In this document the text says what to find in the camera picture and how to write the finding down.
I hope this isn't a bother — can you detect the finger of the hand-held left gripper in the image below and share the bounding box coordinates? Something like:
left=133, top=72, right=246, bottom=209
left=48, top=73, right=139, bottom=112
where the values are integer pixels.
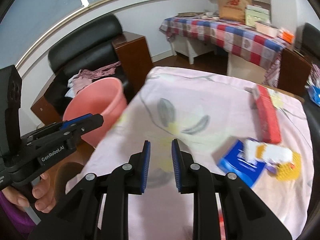
left=26, top=114, right=92, bottom=140
left=65, top=114, right=104, bottom=150

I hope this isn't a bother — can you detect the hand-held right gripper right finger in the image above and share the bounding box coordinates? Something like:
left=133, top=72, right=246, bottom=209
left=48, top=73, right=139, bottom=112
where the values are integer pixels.
left=171, top=139, right=292, bottom=240

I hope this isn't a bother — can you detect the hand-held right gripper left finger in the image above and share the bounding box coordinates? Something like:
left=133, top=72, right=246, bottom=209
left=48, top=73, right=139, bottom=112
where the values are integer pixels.
left=28, top=140, right=151, bottom=240

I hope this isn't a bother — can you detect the pink plastic bucket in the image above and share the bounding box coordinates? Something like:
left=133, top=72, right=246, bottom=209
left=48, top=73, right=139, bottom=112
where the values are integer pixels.
left=62, top=77, right=128, bottom=147

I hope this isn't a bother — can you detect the blue tissue packet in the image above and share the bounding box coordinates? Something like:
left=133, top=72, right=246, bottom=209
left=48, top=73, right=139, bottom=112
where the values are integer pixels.
left=217, top=140, right=265, bottom=188

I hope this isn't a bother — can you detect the white wrapper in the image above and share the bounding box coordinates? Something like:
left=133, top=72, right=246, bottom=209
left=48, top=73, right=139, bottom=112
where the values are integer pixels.
left=244, top=138, right=293, bottom=168

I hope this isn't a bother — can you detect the red cardboard box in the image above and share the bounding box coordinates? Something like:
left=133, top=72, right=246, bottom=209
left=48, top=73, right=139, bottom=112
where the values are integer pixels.
left=246, top=84, right=282, bottom=145

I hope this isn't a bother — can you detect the yellow foam net red label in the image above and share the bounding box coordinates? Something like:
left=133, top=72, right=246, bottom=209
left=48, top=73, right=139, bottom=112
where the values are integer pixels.
left=275, top=151, right=302, bottom=182

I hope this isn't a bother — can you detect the person's left forearm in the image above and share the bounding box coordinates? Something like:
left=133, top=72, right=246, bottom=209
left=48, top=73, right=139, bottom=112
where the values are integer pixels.
left=0, top=192, right=38, bottom=240

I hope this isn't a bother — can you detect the person's left hand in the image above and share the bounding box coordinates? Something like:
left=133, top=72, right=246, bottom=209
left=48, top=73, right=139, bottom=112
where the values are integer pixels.
left=2, top=174, right=58, bottom=212

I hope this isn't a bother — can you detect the pink garment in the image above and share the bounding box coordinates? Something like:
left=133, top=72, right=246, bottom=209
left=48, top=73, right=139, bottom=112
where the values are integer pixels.
left=71, top=76, right=93, bottom=93

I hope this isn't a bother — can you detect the mauve patterned garment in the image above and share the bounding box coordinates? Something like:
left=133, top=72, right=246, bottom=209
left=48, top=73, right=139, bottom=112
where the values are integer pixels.
left=79, top=61, right=120, bottom=80

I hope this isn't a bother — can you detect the pink floral tablecloth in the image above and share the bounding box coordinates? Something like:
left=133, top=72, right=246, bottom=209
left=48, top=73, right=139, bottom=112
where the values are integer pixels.
left=82, top=66, right=314, bottom=240

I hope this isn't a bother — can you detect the black leather wooden armchair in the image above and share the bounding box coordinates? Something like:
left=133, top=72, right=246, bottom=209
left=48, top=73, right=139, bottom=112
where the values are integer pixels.
left=30, top=14, right=153, bottom=128

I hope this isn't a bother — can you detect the white table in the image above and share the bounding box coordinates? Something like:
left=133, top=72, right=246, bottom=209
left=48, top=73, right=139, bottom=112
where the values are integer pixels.
left=172, top=34, right=265, bottom=80

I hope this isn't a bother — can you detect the red white lattice cloth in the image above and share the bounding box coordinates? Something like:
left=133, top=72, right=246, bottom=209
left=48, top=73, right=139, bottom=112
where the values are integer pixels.
left=264, top=55, right=284, bottom=88
left=310, top=64, right=320, bottom=85

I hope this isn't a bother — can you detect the checked tablecloth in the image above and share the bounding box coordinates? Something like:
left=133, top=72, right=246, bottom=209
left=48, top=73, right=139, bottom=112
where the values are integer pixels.
left=159, top=16, right=288, bottom=65

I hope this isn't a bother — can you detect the blue plastic bag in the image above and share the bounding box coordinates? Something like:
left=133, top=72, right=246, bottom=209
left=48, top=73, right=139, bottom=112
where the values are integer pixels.
left=307, top=85, right=320, bottom=105

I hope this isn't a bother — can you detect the white container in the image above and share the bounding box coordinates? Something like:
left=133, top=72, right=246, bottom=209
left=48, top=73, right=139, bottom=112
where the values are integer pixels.
left=255, top=21, right=279, bottom=37

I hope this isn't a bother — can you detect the green box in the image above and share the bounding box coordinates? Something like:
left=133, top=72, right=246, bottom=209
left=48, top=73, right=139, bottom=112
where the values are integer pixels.
left=245, top=5, right=270, bottom=28

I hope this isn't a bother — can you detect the orange box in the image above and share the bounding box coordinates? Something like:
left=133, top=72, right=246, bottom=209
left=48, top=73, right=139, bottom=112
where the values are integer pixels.
left=279, top=29, right=295, bottom=44

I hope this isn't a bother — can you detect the brown paper bag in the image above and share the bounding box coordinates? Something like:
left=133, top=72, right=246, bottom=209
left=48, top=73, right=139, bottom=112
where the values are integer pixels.
left=216, top=0, right=252, bottom=23

